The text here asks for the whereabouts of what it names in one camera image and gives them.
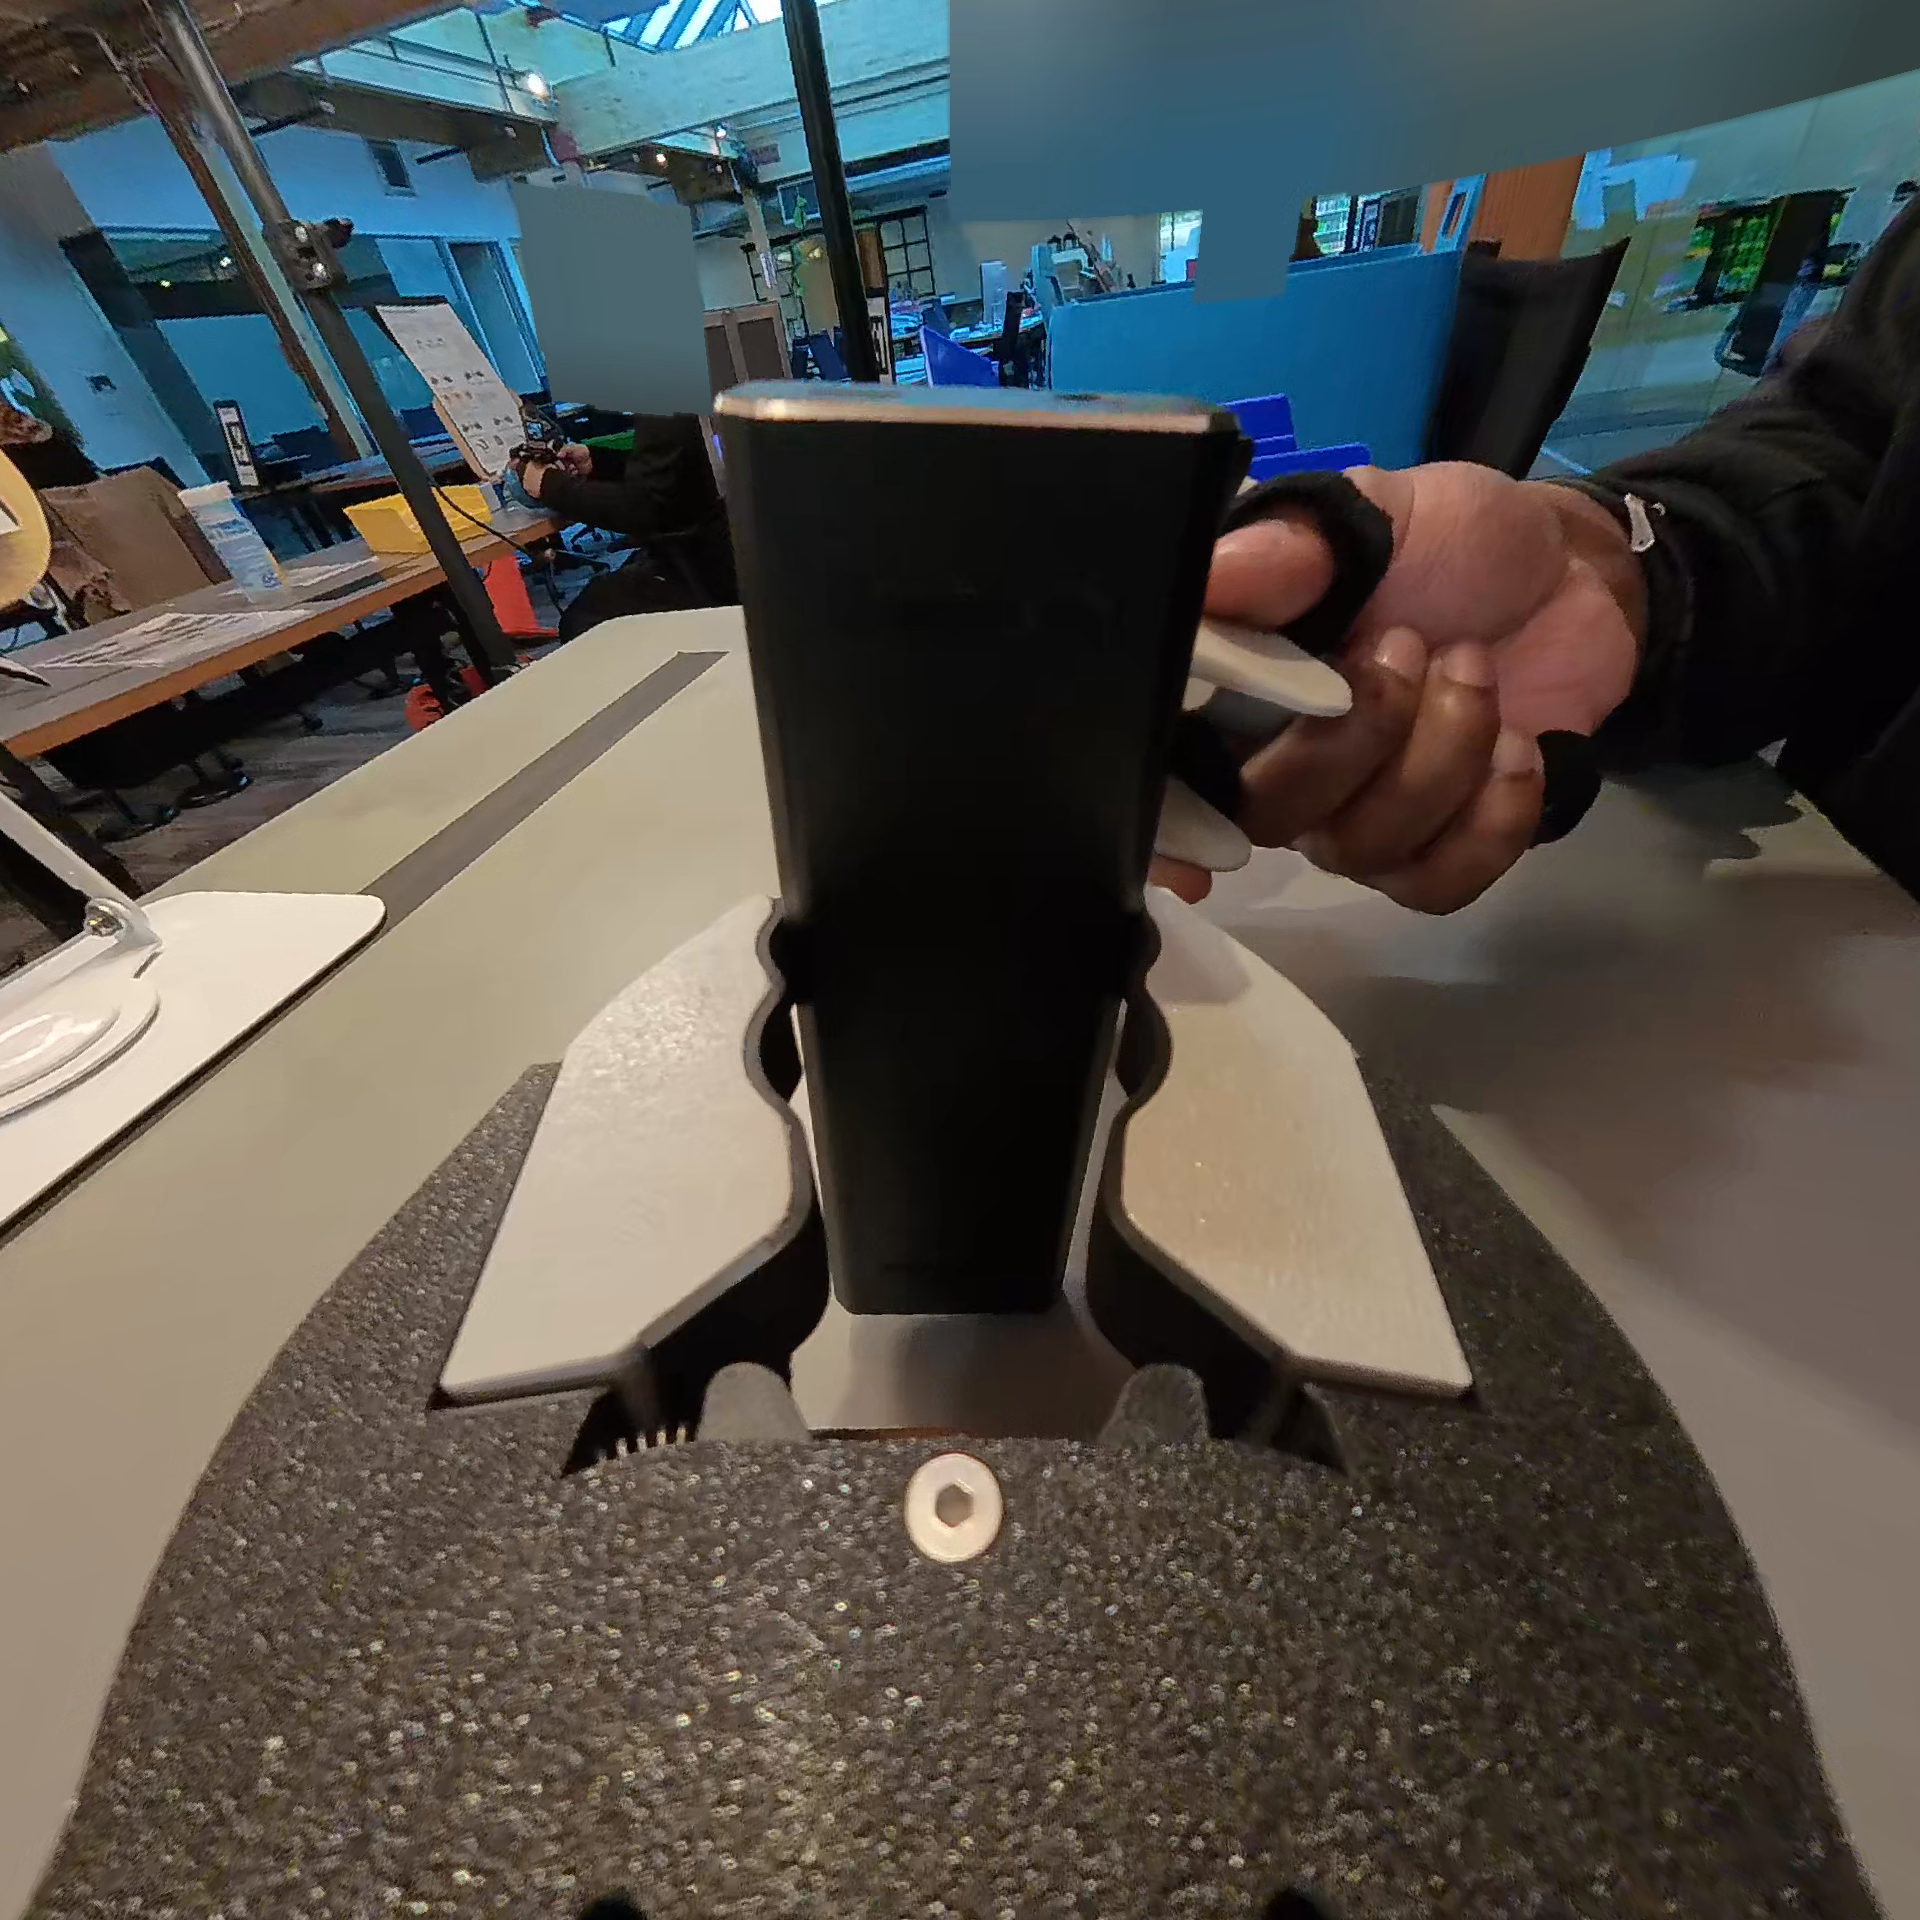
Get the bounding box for person's right hand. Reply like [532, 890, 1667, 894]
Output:
[1152, 464, 1653, 916]

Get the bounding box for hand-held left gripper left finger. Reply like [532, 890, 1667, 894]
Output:
[439, 897, 831, 1443]

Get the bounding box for instruction sheet board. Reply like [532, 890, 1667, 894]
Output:
[375, 299, 518, 472]

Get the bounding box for grey framed panel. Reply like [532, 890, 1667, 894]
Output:
[703, 299, 789, 394]

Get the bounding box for person's right forearm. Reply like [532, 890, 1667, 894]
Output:
[1590, 194, 1920, 903]

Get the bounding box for white plastic tub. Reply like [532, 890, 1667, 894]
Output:
[176, 482, 287, 595]

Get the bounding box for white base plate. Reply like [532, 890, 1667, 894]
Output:
[0, 787, 388, 1233]

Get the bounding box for brown paper bag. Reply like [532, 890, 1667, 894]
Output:
[36, 464, 220, 617]

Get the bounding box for grey desk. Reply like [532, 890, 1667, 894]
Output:
[0, 609, 1920, 1920]

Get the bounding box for yellow plastic bin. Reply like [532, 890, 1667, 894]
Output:
[343, 482, 505, 554]

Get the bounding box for black office chair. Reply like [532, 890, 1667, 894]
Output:
[1462, 241, 1635, 482]

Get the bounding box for metal pole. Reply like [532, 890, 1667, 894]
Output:
[150, 0, 518, 683]
[783, 0, 886, 384]

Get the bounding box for black power bank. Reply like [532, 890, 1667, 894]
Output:
[711, 382, 1255, 1319]

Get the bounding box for printed paper sheet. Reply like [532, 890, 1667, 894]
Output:
[29, 609, 308, 670]

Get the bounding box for tan curved board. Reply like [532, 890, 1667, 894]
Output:
[0, 442, 91, 670]

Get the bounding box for stack of blue bins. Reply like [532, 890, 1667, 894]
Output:
[1222, 394, 1374, 486]

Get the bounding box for red stool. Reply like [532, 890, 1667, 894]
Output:
[404, 552, 564, 732]

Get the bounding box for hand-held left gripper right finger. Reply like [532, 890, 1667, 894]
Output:
[1087, 907, 1475, 1443]

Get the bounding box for blue partition panel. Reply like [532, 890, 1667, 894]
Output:
[1047, 247, 1469, 473]

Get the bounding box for wooden work table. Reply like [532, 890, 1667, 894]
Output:
[0, 504, 564, 760]

